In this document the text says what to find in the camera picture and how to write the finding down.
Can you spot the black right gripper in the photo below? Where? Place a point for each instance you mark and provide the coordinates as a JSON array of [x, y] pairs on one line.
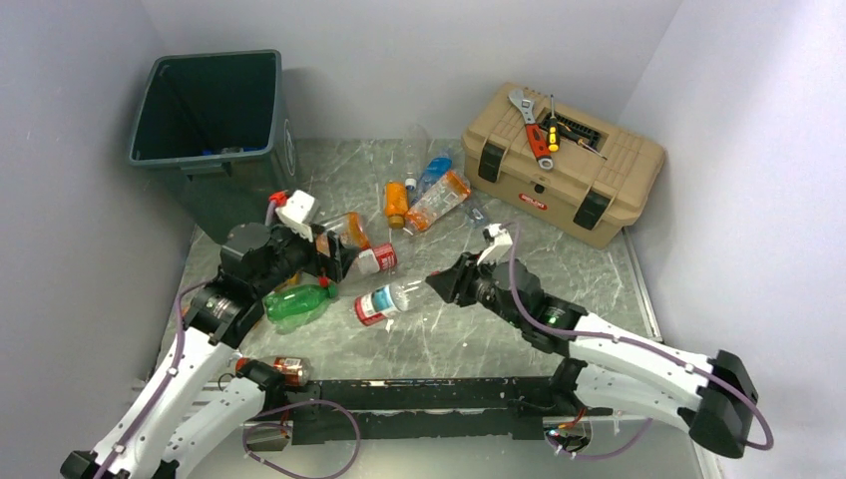
[[454, 283]]

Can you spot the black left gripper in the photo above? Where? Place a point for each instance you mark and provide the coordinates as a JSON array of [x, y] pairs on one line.
[[333, 263]]

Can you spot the crushed clear blue bottle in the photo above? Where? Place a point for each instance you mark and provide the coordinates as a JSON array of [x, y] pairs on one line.
[[475, 214]]

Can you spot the red label clear bottle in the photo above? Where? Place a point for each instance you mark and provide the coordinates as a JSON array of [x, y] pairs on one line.
[[376, 259]]

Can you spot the red label Coke bottle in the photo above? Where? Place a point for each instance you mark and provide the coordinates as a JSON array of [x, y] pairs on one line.
[[389, 300]]

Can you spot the clear orange-label bottle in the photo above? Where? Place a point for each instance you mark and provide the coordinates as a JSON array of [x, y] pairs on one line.
[[444, 196]]

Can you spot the blue label water bottle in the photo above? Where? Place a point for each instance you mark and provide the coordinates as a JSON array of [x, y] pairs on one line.
[[419, 177]]

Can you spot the Pepsi bottle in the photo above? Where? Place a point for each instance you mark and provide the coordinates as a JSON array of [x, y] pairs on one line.
[[231, 151]]

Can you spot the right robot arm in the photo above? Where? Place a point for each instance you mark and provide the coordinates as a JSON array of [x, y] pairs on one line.
[[712, 399]]

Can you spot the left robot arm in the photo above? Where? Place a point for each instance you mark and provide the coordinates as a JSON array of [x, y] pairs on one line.
[[158, 437]]

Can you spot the dark green trash bin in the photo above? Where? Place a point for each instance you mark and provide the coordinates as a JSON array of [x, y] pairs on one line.
[[213, 101]]

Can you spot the green plastic bottle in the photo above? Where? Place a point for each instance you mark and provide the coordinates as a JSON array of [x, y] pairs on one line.
[[298, 306]]

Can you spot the small orange juice bottle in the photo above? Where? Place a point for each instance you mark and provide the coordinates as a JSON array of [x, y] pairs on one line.
[[396, 205]]

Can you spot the crushed red soda can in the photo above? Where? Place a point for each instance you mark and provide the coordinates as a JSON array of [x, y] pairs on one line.
[[296, 370]]

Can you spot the tall clear bottle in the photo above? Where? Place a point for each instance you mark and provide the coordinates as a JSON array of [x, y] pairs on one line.
[[415, 149]]

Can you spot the tan plastic toolbox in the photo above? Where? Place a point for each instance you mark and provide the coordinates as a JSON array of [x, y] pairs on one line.
[[601, 180]]

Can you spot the yellow black screwdriver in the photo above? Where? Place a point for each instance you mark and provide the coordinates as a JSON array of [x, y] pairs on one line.
[[553, 135]]

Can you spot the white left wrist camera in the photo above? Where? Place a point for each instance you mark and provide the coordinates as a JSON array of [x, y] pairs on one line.
[[296, 211]]

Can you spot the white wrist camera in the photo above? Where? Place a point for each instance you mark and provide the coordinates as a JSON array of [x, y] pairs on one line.
[[296, 211], [499, 242]]

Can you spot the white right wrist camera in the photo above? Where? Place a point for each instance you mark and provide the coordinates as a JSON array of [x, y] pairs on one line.
[[499, 242]]

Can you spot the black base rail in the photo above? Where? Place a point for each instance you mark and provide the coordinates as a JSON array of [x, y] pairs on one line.
[[521, 408]]

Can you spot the red-handled adjustable wrench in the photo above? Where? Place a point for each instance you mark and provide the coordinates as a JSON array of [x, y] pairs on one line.
[[537, 139]]

